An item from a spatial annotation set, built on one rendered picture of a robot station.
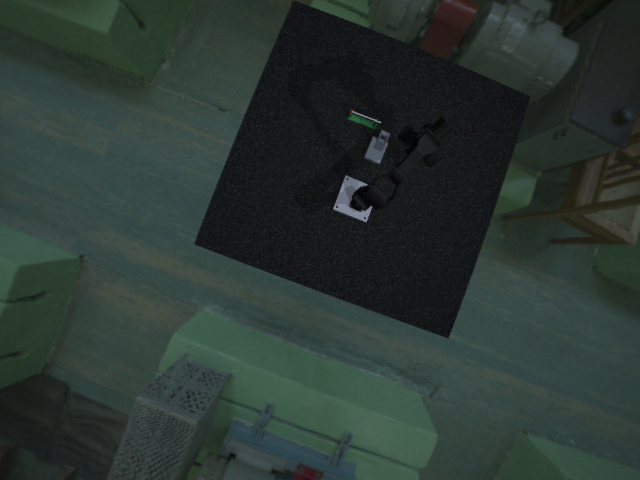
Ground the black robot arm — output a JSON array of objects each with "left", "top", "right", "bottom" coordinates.
[{"left": 349, "top": 116, "right": 452, "bottom": 212}]

